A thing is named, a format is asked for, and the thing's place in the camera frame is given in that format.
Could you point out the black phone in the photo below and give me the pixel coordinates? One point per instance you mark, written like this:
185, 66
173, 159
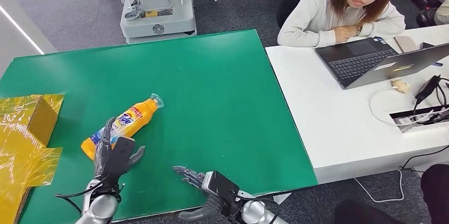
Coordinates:
427, 45

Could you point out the person's hand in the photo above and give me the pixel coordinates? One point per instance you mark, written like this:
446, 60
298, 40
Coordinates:
344, 33

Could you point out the dark grey open laptop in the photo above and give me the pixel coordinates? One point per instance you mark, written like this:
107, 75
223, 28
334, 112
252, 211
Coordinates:
356, 61

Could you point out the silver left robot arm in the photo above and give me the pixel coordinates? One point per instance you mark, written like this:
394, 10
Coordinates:
101, 206

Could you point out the white paper scrap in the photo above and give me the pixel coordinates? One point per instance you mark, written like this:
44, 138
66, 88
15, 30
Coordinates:
280, 198

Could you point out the small beige charger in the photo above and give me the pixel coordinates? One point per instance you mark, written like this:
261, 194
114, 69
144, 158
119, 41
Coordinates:
400, 85

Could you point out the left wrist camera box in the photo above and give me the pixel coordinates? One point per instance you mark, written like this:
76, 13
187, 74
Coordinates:
121, 155

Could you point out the green table mat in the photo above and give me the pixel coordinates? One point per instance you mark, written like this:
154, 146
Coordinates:
210, 92

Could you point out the yellow-taped cardboard box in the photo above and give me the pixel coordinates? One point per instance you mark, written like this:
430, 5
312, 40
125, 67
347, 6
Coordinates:
21, 138

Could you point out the desk socket tray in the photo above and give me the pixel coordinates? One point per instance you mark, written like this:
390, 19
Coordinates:
415, 120

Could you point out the black rounded object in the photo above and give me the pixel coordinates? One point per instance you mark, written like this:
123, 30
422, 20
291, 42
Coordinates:
364, 213
436, 191

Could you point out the person at desk edge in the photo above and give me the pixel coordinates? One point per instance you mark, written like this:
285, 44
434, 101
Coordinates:
443, 12

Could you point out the black power adapter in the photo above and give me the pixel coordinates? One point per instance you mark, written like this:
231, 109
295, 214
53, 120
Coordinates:
427, 89

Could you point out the beige notebook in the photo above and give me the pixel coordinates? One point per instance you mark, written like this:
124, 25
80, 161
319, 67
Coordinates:
406, 43

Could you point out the small blue usb stick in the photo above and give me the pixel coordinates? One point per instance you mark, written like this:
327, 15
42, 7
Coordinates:
437, 64

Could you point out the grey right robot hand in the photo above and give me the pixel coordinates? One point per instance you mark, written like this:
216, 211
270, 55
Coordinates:
191, 176

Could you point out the orange detergent bottle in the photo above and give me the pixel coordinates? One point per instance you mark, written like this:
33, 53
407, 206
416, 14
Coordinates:
135, 117

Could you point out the white robot base machine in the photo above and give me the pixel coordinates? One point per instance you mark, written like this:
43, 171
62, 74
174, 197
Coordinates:
158, 14

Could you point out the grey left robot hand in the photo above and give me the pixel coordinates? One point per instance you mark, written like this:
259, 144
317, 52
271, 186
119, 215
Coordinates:
100, 155

